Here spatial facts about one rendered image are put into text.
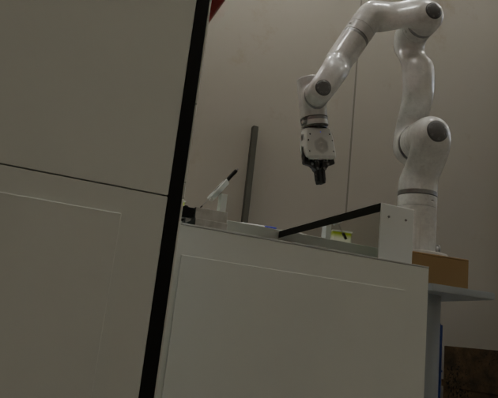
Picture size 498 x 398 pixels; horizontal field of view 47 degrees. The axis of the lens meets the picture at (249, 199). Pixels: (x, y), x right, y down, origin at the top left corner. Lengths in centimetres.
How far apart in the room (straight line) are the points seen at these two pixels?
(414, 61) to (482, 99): 387
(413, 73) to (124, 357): 137
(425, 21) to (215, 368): 128
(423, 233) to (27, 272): 123
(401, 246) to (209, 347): 53
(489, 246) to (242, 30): 282
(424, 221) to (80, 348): 120
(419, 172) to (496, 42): 442
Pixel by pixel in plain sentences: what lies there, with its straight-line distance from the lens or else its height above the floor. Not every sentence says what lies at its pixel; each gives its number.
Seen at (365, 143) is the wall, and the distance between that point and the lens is 491.
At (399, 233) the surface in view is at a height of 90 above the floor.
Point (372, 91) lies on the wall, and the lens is 510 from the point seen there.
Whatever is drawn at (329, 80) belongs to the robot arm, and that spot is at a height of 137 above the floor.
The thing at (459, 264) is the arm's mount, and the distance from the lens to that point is 178.
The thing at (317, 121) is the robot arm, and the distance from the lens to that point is 176.
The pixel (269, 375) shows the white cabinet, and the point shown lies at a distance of 114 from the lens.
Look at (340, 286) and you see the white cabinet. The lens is 121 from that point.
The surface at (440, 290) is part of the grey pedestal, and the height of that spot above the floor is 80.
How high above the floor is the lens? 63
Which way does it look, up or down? 13 degrees up
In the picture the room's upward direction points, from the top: 6 degrees clockwise
